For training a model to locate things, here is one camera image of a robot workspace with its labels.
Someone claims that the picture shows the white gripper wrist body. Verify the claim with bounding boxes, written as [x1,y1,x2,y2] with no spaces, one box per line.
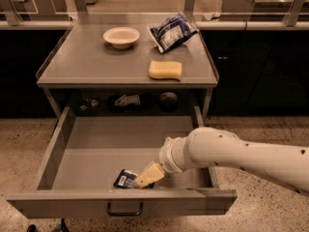
[159,137,189,174]

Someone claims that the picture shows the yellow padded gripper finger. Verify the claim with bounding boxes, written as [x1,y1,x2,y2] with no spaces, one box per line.
[134,162,165,189]

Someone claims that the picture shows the blue rxbar wrapper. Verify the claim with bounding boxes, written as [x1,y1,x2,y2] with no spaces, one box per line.
[113,168,155,189]

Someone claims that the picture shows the grey top drawer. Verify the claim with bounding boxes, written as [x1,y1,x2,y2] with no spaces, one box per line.
[7,107,237,218]

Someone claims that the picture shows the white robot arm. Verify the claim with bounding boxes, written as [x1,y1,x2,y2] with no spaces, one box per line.
[134,127,309,196]

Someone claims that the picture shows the grey counter cabinet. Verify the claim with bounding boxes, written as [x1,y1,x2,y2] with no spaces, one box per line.
[37,14,218,114]

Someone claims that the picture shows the yellow sponge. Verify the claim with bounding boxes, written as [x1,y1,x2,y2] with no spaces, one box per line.
[149,60,183,80]

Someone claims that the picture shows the blue white snack bag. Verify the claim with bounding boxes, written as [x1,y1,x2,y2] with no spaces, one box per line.
[148,13,198,54]

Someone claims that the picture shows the white bowl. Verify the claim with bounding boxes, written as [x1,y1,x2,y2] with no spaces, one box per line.
[103,27,140,49]

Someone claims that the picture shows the grey background table right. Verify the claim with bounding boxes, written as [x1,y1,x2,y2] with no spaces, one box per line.
[220,0,294,21]

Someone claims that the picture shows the grey background table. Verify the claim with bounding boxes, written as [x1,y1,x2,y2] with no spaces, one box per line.
[10,0,70,21]
[220,0,294,21]

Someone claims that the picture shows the grey background table left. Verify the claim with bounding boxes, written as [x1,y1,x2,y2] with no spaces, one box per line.
[10,0,70,21]

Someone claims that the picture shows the black drawer handle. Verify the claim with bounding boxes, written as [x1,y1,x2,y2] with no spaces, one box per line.
[106,202,144,217]

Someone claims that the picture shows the grey horizontal rail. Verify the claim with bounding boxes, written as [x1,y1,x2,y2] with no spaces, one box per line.
[0,21,309,31]

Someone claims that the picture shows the black floor cable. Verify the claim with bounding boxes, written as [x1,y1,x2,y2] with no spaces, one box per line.
[25,217,70,232]

